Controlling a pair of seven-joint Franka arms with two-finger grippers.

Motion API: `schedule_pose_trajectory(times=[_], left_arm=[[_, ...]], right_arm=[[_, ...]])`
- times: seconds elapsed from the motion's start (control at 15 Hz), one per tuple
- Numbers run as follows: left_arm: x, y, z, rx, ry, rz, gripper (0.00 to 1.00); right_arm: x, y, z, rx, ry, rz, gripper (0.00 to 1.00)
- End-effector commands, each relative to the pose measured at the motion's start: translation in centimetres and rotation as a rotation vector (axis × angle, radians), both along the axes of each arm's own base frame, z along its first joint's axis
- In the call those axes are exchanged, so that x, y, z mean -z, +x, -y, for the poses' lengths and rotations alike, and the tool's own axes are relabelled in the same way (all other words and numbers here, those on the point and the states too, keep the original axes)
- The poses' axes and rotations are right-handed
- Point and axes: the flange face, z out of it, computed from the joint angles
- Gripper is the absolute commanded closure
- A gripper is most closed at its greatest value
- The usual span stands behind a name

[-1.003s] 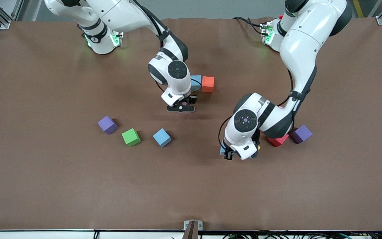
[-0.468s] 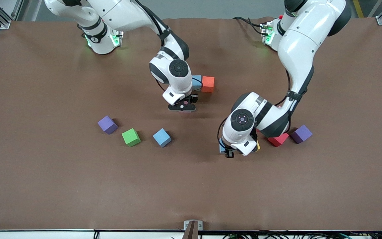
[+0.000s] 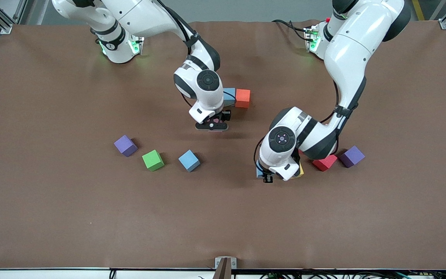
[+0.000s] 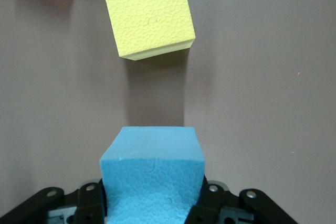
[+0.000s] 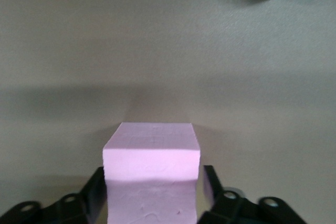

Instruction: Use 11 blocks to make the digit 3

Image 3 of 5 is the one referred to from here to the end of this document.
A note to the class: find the pink foam block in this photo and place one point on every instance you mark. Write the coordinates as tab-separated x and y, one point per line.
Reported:
216	120

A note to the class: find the blue foam block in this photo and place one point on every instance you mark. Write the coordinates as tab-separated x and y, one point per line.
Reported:
259	172
189	160
230	97

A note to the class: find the orange foam block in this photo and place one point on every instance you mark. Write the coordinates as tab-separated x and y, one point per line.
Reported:
242	97

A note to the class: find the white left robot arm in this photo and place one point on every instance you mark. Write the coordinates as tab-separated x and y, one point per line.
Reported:
347	58

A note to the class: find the right arm base connector plate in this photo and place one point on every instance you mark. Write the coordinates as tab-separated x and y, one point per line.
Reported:
136	45

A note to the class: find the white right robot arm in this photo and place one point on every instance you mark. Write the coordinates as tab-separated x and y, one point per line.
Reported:
141	15

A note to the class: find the left arm base connector plate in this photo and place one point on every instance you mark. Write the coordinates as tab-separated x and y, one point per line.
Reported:
312	38

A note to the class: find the yellow foam block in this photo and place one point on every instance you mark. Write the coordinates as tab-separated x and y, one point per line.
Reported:
300	172

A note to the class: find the red foam block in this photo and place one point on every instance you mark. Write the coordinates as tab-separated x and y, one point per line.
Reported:
325	162

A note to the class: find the green foam block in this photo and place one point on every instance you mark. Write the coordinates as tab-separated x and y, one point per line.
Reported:
152	159

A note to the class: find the purple foam block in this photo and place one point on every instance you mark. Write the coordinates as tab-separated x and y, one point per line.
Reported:
125	145
352	156

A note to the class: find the brown table cover sheet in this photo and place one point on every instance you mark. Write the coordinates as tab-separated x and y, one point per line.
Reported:
52	213

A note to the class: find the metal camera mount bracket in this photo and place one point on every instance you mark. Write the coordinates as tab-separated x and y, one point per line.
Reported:
225	267

